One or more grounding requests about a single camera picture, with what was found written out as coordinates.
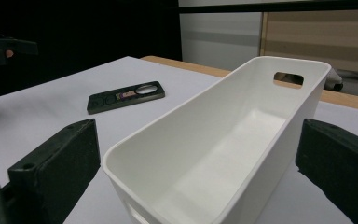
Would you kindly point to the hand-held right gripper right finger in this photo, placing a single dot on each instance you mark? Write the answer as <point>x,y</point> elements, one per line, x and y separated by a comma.
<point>341,168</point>

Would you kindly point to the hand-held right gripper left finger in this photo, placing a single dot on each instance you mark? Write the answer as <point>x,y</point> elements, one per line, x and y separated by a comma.
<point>59,168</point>

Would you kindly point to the dark translucent phone case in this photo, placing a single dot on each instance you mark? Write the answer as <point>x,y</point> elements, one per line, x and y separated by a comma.
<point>105,101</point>

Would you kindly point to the white plastic storage bin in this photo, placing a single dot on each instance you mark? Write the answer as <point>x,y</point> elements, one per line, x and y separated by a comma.
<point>199,140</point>

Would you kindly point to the grey stand base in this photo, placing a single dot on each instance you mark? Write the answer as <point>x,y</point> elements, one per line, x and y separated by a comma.
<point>334,81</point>

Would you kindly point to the black curtain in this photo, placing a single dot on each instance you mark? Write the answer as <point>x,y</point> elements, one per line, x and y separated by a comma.
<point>90,28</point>

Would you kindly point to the light wooden cabinet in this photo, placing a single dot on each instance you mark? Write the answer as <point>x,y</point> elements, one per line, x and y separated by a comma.
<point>323,37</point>

